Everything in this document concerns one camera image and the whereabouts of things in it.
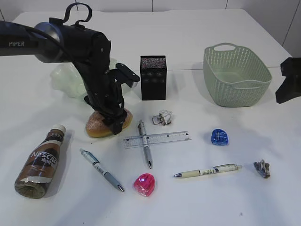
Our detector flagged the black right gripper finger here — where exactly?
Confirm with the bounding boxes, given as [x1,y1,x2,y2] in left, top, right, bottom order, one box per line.
[276,57,301,104]

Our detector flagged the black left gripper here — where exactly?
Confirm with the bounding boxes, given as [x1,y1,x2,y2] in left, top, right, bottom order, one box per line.
[75,58,127,135]

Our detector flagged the sugared bread roll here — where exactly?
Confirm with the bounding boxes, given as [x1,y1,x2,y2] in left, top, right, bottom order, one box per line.
[85,109,133,138]

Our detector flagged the white paper ball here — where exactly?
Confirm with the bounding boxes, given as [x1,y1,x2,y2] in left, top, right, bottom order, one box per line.
[152,110,174,126]

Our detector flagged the Nescafe coffee bottle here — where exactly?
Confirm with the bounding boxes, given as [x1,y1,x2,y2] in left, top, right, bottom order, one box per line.
[15,124,66,199]

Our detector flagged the blue pencil sharpener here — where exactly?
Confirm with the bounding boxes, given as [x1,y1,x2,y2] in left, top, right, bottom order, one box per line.
[211,129,229,146]

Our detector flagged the dark paper scrap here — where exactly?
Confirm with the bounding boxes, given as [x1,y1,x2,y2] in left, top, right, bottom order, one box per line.
[253,159,270,178]

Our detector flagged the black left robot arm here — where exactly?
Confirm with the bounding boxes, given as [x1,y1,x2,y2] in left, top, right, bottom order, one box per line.
[0,21,127,135]

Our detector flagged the blue grey ballpoint pen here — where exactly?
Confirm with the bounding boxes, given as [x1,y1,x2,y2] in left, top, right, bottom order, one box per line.
[79,148,125,192]

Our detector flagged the grey pen on ruler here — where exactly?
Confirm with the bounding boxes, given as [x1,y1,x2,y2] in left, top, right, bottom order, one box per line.
[138,120,152,169]

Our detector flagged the green woven plastic basket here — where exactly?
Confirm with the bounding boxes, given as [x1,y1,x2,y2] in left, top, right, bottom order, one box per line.
[203,43,272,107]

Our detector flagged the green ruffled glass plate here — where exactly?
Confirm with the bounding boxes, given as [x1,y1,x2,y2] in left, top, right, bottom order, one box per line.
[49,57,125,103]

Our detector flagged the black mesh pen holder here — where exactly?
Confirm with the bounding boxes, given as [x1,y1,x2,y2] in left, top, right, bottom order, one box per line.
[140,56,167,101]

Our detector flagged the pink pencil sharpener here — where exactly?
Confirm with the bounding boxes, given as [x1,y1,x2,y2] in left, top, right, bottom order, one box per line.
[133,173,156,197]

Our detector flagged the cream ballpoint pen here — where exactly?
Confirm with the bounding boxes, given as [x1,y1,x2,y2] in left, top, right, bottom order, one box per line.
[173,164,242,178]

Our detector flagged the clear plastic ruler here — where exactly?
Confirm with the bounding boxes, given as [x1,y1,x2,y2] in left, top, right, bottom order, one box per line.
[123,131,191,149]

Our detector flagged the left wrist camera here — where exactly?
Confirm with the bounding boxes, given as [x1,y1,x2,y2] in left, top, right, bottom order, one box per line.
[114,63,140,88]

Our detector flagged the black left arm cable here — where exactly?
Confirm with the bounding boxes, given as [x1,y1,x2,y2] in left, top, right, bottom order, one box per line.
[63,2,93,27]

